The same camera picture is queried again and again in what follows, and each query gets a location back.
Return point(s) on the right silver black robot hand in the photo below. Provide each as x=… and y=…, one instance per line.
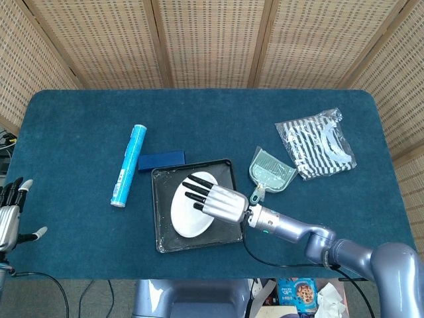
x=222, y=203

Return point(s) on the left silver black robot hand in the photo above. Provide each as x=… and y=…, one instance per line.
x=8, y=225

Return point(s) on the white round plate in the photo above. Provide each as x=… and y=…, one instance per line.
x=189, y=215

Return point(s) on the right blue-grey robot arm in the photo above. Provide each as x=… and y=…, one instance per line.
x=331, y=245

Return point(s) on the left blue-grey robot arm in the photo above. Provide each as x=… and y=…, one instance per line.
x=1, y=275

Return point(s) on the black square plastic tray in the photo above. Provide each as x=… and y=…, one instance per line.
x=165, y=218

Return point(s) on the green mini dustpan with brush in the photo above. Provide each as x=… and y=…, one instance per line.
x=271, y=174

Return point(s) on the dark blue rectangular box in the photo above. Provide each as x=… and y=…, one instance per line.
x=161, y=159

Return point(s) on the blue felt table cover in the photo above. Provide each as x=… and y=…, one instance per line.
x=83, y=238

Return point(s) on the blue-grey robot torso base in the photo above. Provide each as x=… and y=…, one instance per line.
x=192, y=298

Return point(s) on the blue cylindrical tube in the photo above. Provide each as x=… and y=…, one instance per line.
x=129, y=165

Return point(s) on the striped cloth in plastic bag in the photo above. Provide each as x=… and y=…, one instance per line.
x=314, y=144

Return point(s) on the blue snack box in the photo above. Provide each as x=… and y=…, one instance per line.
x=297, y=295

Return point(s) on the crumpled white paper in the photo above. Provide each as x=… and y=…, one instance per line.
x=329, y=303

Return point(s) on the woven bamboo folding screen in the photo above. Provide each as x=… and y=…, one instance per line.
x=212, y=43

